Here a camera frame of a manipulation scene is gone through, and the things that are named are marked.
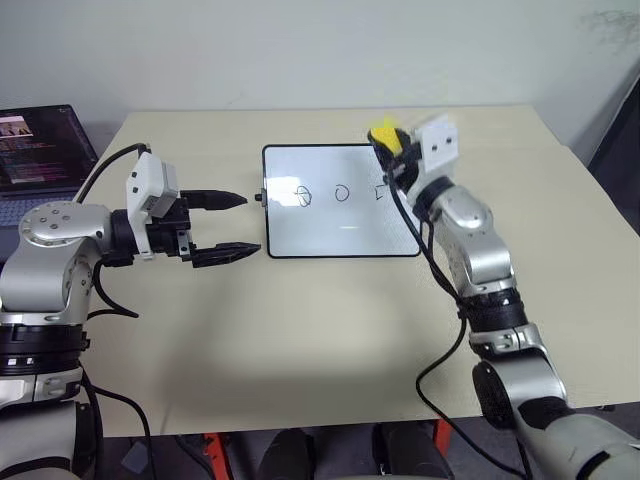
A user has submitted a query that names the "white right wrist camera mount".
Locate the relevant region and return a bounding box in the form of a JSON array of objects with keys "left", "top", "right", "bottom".
[{"left": 405, "top": 113, "right": 462, "bottom": 216}]

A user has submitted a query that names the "orange metal frame part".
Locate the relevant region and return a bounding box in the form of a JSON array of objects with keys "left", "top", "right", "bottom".
[
  {"left": 434, "top": 419, "right": 454, "bottom": 452},
  {"left": 202, "top": 433, "right": 227, "bottom": 480}
]

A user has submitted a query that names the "yellow whiteboard eraser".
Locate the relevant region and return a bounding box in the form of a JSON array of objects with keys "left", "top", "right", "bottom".
[{"left": 368, "top": 118, "right": 405, "bottom": 156}]

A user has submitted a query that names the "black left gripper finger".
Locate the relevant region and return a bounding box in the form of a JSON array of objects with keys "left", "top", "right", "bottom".
[
  {"left": 191, "top": 241, "right": 263, "bottom": 271},
  {"left": 179, "top": 188, "right": 250, "bottom": 212}
]

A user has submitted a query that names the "open laptop computer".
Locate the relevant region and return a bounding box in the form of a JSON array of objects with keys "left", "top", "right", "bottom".
[{"left": 0, "top": 103, "right": 100, "bottom": 229}]

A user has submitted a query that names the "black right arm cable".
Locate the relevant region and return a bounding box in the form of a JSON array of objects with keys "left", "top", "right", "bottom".
[{"left": 382, "top": 169, "right": 534, "bottom": 480}]

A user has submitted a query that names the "dark rounded shape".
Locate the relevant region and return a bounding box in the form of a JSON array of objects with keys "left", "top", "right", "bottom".
[
  {"left": 372, "top": 422, "right": 454, "bottom": 480},
  {"left": 269, "top": 428, "right": 316, "bottom": 480}
]

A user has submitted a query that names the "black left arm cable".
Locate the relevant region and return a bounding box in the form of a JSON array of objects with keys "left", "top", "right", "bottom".
[{"left": 73, "top": 143, "right": 154, "bottom": 480}]

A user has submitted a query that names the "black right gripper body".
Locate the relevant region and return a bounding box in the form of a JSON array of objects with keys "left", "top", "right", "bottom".
[{"left": 377, "top": 141, "right": 426, "bottom": 195}]

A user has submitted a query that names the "black furniture panel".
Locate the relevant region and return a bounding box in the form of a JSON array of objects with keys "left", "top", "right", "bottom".
[{"left": 567, "top": 64, "right": 640, "bottom": 211}]

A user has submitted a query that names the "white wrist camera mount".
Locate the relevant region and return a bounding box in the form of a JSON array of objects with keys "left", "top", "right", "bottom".
[
  {"left": 124, "top": 151, "right": 180, "bottom": 262},
  {"left": 405, "top": 113, "right": 462, "bottom": 216}
]

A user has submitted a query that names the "black framed whiteboard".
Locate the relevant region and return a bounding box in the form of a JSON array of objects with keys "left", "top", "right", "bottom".
[{"left": 260, "top": 144, "right": 422, "bottom": 260}]

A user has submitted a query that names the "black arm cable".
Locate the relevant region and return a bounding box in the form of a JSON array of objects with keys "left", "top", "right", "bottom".
[
  {"left": 73, "top": 143, "right": 154, "bottom": 480},
  {"left": 382, "top": 169, "right": 534, "bottom": 480}
]

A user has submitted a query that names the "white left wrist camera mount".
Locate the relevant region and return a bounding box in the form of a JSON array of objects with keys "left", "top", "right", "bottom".
[{"left": 124, "top": 151, "right": 180, "bottom": 262}]

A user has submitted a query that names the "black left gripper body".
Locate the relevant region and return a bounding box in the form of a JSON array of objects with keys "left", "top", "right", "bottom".
[{"left": 145, "top": 197, "right": 196, "bottom": 263}]

